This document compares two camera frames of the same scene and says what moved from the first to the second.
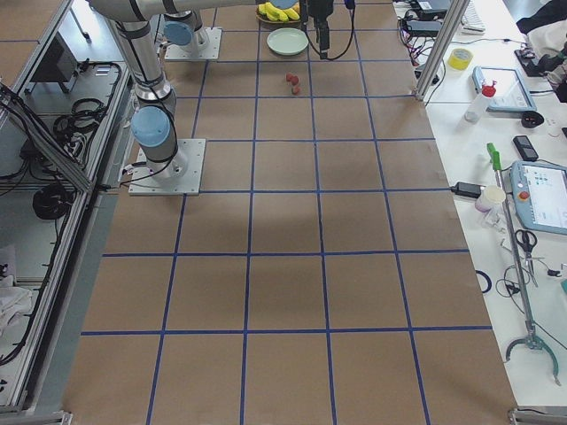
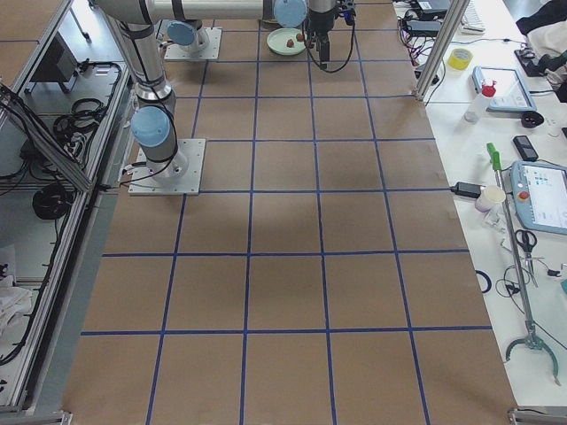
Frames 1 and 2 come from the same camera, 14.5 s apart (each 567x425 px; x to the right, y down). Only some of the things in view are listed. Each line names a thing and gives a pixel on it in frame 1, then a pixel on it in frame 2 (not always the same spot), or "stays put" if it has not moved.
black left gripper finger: [324, 39] stays put
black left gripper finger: [318, 31] -> [313, 41]
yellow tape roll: [460, 58] stays put
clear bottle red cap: [477, 107] stays put
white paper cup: [491, 196] stays put
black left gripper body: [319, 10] -> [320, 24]
